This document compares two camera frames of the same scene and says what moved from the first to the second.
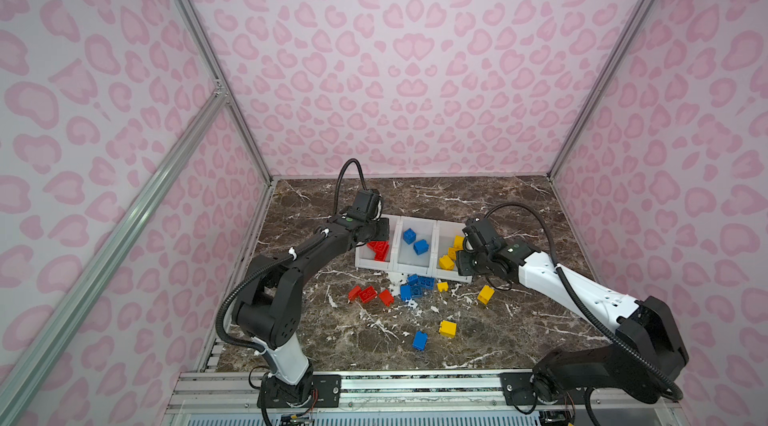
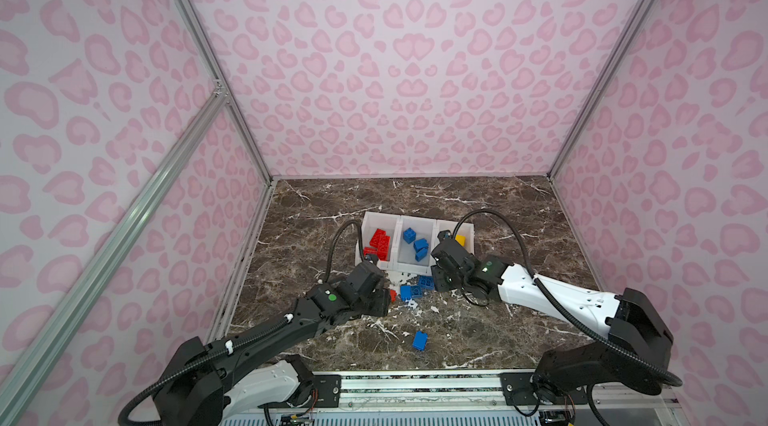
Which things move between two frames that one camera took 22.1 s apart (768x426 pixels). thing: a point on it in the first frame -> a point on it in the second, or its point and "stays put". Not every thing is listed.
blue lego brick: x=409 y=236 stays put
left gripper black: x=384 y=229 -> x=383 y=295
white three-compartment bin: x=416 y=246 stays put
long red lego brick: x=380 y=249 stays put
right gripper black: x=462 y=260 -> x=437 y=272
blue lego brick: x=406 y=292 stays put
